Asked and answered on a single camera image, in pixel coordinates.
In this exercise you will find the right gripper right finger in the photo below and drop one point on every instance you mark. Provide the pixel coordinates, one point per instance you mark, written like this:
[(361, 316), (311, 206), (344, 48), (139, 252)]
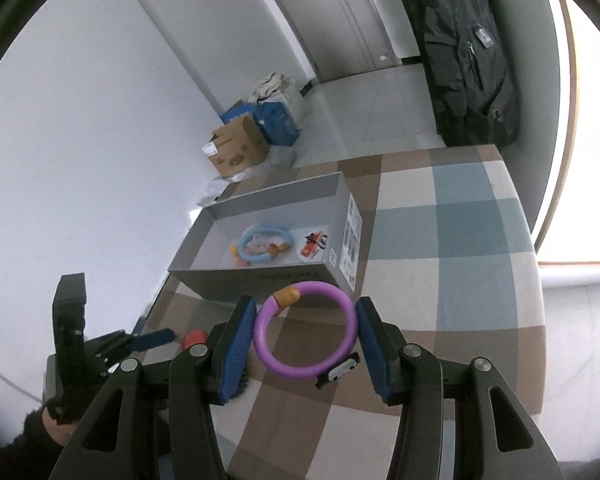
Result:
[(495, 437)]

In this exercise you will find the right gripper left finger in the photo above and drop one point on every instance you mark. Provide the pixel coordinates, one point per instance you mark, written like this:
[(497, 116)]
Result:
[(117, 436)]

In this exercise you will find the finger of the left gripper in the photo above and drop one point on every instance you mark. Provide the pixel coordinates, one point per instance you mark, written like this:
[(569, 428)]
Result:
[(145, 342)]

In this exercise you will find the white round badge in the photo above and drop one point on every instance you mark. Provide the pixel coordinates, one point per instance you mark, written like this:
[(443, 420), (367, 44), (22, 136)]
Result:
[(312, 246)]

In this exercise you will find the pink yellow hair clip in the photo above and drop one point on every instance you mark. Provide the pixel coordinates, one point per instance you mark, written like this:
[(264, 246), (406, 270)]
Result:
[(239, 262)]

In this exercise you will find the person's left hand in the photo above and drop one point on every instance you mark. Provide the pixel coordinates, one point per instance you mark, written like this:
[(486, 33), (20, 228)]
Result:
[(39, 427)]

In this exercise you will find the white plastic bag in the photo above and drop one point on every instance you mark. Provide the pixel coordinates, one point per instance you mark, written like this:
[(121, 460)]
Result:
[(217, 186)]

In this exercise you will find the checkered table cloth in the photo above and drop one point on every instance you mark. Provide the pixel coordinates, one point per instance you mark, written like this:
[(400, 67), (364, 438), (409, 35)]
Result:
[(445, 256)]

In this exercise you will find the grey cardboard box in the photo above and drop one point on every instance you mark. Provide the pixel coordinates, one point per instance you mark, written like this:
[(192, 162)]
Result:
[(267, 226)]

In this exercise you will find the brown cardboard box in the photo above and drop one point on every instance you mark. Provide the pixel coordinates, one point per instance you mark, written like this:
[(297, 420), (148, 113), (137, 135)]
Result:
[(237, 146)]

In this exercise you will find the blue shopping bag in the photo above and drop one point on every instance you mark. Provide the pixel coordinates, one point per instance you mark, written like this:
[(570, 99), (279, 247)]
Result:
[(272, 118)]

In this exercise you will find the cream tote bag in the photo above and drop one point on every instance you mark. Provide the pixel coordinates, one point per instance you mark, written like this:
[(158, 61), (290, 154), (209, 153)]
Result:
[(265, 88)]

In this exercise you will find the black backpack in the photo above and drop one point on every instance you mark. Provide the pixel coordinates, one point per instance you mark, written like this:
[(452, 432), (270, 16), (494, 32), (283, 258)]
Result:
[(470, 81)]

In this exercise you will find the grey door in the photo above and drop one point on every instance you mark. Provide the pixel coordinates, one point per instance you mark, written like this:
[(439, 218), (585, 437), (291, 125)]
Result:
[(342, 38)]

